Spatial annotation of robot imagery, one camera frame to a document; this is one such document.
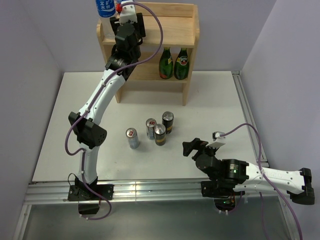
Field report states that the water bottle blue label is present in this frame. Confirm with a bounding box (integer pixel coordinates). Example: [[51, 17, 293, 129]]
[[95, 0, 118, 40]]

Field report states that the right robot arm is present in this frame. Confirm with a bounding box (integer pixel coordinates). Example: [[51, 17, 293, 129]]
[[182, 138, 315, 205]]

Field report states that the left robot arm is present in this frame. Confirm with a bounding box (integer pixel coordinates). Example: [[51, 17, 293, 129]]
[[67, 13, 146, 200]]

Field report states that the black can front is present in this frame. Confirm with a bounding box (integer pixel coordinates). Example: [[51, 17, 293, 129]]
[[153, 123, 167, 146]]

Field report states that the black can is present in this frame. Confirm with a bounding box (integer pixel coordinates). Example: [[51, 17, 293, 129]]
[[162, 111, 174, 134], [153, 123, 167, 146]]

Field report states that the black can rear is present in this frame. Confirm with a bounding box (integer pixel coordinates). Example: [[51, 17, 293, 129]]
[[162, 111, 174, 134]]

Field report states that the green glass bottle left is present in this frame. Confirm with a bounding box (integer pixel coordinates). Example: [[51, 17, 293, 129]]
[[158, 47, 174, 80]]

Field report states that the green glass bottle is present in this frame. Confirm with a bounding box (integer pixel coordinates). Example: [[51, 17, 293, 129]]
[[174, 48, 189, 80], [158, 47, 174, 80]]

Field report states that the silver can middle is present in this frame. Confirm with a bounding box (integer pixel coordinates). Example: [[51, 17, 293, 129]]
[[145, 118, 157, 140]]

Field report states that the silver can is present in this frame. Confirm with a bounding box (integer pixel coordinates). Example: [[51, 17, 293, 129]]
[[125, 127, 140, 149], [145, 118, 157, 140]]

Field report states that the green glass bottle right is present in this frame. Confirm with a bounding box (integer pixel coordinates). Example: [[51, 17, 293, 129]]
[[174, 48, 189, 80]]

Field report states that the silver can front left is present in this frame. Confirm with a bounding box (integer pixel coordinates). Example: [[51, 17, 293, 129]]
[[125, 127, 140, 149]]

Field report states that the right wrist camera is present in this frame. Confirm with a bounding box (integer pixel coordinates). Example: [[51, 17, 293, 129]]
[[206, 131, 226, 149]]

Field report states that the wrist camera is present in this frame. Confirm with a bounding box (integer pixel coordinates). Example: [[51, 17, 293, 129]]
[[116, 0, 138, 25], [206, 131, 226, 149]]

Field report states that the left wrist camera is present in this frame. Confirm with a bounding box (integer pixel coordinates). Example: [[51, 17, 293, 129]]
[[116, 0, 138, 25]]

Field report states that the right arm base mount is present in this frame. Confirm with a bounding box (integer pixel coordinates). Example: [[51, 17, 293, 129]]
[[200, 180, 245, 216]]

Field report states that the aluminium side rail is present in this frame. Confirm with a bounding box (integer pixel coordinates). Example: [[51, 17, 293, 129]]
[[231, 71, 259, 159]]

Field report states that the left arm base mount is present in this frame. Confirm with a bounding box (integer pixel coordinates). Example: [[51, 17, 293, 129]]
[[67, 184, 114, 215]]

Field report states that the aluminium front rail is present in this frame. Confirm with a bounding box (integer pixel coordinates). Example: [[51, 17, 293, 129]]
[[23, 178, 287, 205]]

